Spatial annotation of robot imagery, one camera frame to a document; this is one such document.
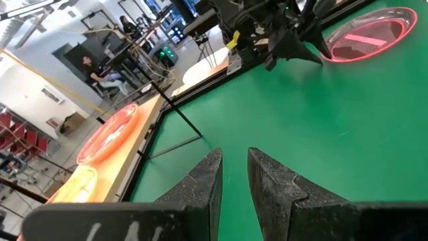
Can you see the red chair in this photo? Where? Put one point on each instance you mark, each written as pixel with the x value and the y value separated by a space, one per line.
pixel 31 137

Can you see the wooden shelf with black frame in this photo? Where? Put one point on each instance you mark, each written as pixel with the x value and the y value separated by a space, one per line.
pixel 133 147

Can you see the black table frame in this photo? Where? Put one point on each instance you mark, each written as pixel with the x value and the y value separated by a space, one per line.
pixel 200 92

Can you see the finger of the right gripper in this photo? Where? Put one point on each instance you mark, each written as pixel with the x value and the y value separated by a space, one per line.
pixel 287 47
pixel 316 33

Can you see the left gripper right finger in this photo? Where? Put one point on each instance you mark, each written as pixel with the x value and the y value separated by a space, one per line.
pixel 301 214

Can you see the brown cardboard box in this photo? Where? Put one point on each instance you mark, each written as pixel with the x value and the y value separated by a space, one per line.
pixel 72 123

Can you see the green transparent plate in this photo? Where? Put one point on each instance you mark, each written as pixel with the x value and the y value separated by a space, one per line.
pixel 78 187

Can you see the person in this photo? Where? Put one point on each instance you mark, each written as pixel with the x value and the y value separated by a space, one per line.
pixel 93 72
pixel 128 26

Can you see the orange plate with orange strip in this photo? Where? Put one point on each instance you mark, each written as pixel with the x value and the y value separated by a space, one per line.
pixel 110 134

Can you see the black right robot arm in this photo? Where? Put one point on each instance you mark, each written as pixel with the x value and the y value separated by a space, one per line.
pixel 321 6

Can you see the large pink transparent plate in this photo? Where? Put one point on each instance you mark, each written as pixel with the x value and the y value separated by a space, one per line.
pixel 384 26

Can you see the yellow tag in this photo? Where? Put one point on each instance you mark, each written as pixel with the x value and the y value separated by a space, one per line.
pixel 233 40

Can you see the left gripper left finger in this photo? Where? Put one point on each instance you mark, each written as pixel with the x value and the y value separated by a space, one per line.
pixel 187 214

